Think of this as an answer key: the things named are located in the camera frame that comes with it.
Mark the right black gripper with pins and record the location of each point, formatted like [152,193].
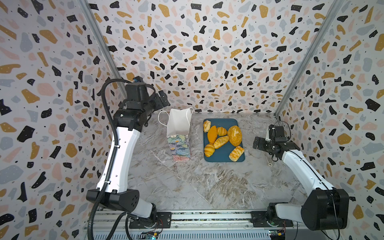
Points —
[258,142]

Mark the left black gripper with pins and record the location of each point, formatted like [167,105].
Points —
[161,104]

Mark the floral paper bag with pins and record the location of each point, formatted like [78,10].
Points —
[178,130]

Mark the braided pastry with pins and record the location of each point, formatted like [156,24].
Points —
[236,153]

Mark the striped croissant bun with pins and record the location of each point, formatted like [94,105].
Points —
[209,150]

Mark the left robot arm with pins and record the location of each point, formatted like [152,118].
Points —
[127,123]

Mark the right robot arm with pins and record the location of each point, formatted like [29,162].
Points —
[326,207]

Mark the large round bread loaf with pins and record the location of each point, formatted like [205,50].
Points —
[235,135]

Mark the long bread roll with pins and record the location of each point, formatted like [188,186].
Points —
[221,142]

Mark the orange oval bread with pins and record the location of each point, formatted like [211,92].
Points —
[212,134]

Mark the small crusty bread piece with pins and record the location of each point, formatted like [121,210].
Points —
[206,126]

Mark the teal tray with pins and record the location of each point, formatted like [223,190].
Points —
[221,155]

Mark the small ridged bun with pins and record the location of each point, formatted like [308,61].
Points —
[221,131]

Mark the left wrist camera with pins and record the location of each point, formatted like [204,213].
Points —
[138,80]

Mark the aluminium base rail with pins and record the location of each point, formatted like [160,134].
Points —
[206,225]

